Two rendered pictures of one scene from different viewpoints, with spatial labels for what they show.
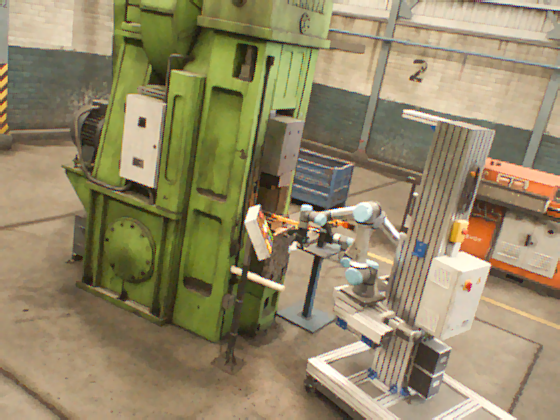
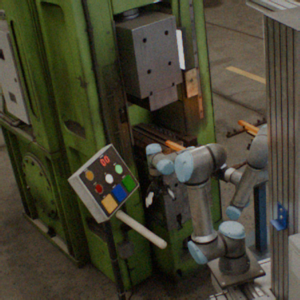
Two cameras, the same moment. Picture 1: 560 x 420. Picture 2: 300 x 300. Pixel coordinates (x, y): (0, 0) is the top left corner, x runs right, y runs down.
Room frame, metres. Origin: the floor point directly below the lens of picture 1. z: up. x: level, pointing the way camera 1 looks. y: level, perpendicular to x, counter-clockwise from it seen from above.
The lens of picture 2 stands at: (1.58, -1.48, 2.58)
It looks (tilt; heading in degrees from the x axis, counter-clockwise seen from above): 29 degrees down; 31
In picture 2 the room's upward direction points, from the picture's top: 8 degrees counter-clockwise
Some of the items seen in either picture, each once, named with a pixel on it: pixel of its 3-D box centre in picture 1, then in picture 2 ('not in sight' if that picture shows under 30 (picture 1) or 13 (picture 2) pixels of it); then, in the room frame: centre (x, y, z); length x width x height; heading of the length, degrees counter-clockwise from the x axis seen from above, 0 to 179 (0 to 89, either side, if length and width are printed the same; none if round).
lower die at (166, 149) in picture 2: (254, 215); (149, 142); (4.23, 0.15, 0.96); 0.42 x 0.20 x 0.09; 65
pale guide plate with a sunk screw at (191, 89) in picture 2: not in sight; (191, 83); (4.48, -0.06, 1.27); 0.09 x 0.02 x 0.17; 155
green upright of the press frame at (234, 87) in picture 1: (222, 193); (93, 124); (4.03, 0.41, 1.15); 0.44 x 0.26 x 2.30; 65
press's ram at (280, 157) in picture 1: (269, 141); (142, 48); (4.27, 0.13, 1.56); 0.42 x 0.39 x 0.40; 65
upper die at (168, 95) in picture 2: (261, 172); (142, 89); (4.23, 0.15, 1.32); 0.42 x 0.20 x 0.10; 65
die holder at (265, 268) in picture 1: (251, 244); (160, 173); (4.29, 0.13, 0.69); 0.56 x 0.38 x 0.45; 65
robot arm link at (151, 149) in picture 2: (306, 213); (155, 156); (3.66, -0.22, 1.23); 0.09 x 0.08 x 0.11; 52
